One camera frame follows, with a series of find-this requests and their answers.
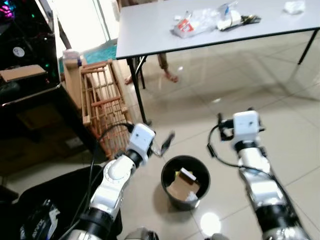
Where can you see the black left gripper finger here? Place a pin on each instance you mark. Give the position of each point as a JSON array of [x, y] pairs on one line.
[[168, 141]]

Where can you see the white tissue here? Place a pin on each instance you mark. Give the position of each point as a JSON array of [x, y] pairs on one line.
[[295, 6]]

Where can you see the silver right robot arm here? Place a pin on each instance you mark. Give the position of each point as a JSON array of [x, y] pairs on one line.
[[260, 190]]

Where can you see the black round rubbish bin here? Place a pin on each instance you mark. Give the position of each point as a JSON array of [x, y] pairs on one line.
[[175, 201]]

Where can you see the small white-topped carton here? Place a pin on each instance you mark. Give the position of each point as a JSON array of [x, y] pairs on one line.
[[188, 175]]

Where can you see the brown cardboard piece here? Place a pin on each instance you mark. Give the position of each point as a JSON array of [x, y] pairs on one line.
[[180, 189]]

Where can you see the small white paper scrap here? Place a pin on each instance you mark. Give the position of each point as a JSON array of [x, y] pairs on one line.
[[192, 197]]

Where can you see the barefoot person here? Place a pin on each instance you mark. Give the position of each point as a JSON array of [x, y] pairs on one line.
[[170, 75]]

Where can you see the wooden slatted rack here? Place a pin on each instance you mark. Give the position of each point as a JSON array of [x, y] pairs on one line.
[[100, 100]]

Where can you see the grey left robot knee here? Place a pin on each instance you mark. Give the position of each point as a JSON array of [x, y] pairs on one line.
[[141, 234]]

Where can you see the grey robot knee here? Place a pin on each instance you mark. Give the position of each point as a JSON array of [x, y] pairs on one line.
[[141, 234], [216, 237]]

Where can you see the grey right robot knee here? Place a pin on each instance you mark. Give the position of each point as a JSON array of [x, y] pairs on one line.
[[216, 237]]

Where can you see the tall brown cardboard box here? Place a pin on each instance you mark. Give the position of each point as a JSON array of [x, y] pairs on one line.
[[72, 82]]

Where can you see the teal floor mat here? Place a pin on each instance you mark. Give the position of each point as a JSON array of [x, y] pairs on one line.
[[102, 52]]

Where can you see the crumpled white plastic wrapper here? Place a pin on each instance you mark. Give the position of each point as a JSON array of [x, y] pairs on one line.
[[227, 21]]

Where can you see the clear plastic bag red print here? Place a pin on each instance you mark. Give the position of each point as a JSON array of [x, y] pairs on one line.
[[192, 25]]

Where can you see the grey table with black legs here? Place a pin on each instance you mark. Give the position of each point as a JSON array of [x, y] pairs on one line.
[[150, 30]]

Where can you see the black flat wrapper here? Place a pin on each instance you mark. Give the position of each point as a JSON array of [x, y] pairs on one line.
[[250, 20]]

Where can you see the flat brown cardboard sheet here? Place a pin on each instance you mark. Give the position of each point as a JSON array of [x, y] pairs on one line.
[[22, 73]]

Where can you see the black cabinet with lit computer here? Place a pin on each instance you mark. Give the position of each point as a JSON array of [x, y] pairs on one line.
[[30, 45]]

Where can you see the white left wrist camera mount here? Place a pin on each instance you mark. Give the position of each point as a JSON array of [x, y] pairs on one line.
[[141, 140]]

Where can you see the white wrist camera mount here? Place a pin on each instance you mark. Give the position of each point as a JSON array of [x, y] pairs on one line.
[[141, 140], [246, 124]]

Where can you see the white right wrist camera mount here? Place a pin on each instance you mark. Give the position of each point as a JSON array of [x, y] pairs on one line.
[[246, 124]]

